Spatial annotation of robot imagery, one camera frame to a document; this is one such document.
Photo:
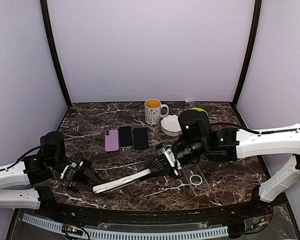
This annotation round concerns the white scalloped ceramic dish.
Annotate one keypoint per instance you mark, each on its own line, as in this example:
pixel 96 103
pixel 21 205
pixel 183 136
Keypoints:
pixel 170 125

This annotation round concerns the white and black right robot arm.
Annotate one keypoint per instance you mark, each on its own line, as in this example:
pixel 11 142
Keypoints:
pixel 229 144

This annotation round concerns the clear magsafe phone case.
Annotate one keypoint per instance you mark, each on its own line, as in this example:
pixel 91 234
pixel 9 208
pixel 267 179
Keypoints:
pixel 196 180

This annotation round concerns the black right frame post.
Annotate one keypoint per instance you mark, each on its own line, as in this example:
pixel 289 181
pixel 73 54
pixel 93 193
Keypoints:
pixel 248 53

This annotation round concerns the white spotted mug orange inside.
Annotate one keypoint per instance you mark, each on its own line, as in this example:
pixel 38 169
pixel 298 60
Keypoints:
pixel 154 111

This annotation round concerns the lime green bowl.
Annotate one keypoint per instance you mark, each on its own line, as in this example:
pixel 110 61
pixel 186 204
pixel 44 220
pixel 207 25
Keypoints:
pixel 200 110

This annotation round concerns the black frame post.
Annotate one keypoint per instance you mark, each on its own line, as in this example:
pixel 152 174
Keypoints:
pixel 248 53
pixel 53 51

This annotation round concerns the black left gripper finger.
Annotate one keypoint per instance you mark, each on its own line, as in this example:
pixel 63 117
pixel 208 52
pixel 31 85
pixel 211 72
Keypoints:
pixel 94 176
pixel 83 187

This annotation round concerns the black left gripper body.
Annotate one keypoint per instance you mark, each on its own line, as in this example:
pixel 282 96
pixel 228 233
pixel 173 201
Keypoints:
pixel 77 175

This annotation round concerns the black phone dark case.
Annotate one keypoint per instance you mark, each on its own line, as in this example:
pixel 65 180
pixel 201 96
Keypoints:
pixel 111 143

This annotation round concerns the black phone white case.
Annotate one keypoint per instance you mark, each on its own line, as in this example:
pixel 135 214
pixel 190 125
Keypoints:
pixel 120 182

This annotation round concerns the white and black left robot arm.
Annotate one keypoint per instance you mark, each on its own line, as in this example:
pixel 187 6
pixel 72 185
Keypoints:
pixel 36 166

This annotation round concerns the black left frame post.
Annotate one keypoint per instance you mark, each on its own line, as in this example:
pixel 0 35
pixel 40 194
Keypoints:
pixel 53 51

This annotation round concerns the black phone grey case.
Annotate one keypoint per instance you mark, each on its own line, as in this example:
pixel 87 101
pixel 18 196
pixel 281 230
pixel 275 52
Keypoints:
pixel 140 138

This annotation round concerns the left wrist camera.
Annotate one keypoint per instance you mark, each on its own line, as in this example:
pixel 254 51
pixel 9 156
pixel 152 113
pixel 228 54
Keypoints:
pixel 69 172

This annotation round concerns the white slotted cable duct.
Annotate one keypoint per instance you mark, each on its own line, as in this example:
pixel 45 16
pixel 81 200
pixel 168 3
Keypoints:
pixel 87 233

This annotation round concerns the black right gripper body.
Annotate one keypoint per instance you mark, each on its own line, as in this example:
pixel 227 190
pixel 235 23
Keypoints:
pixel 165 163

